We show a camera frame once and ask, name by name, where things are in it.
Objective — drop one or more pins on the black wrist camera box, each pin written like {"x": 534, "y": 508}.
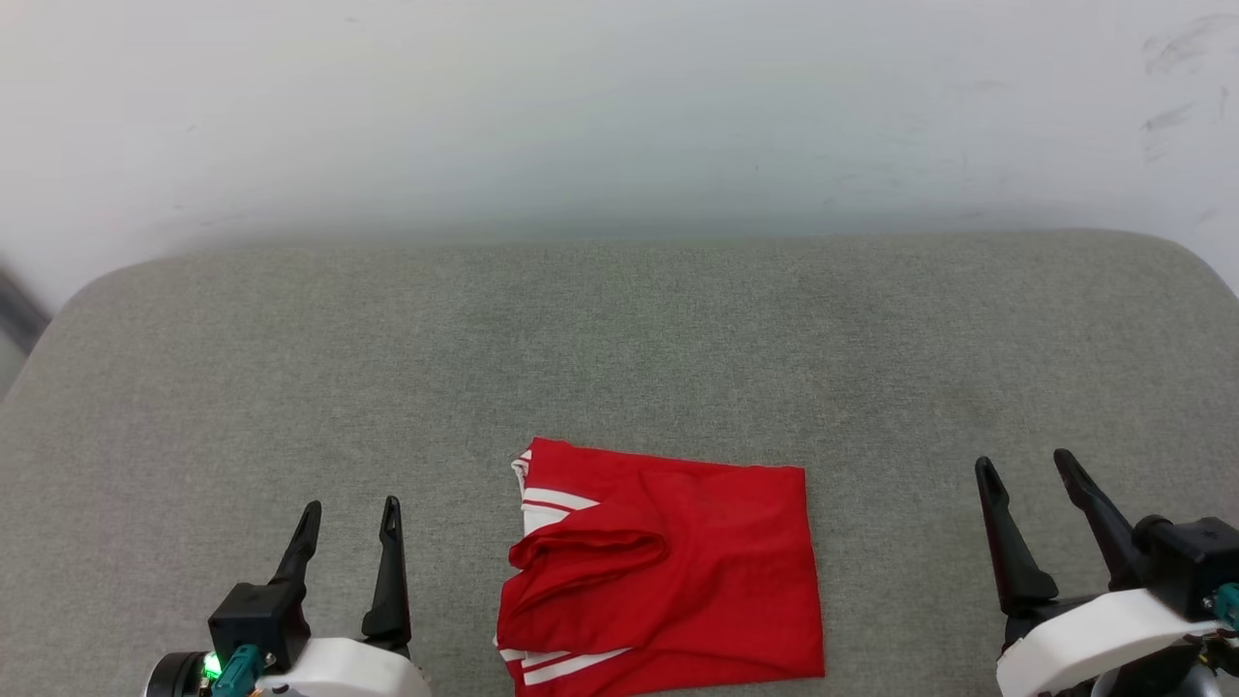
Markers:
{"x": 259, "y": 620}
{"x": 1195, "y": 561}

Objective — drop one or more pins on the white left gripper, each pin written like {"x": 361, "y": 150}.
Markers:
{"x": 344, "y": 670}

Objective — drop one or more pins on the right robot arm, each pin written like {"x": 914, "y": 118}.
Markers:
{"x": 1162, "y": 673}

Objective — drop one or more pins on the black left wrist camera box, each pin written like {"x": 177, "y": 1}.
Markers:
{"x": 259, "y": 620}

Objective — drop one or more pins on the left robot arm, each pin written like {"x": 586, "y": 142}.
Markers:
{"x": 174, "y": 678}

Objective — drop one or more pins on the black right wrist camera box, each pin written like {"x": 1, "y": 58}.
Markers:
{"x": 1195, "y": 561}

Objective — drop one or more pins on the red and white sports jersey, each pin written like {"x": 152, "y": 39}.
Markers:
{"x": 697, "y": 571}

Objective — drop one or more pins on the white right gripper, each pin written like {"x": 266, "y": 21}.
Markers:
{"x": 1094, "y": 639}

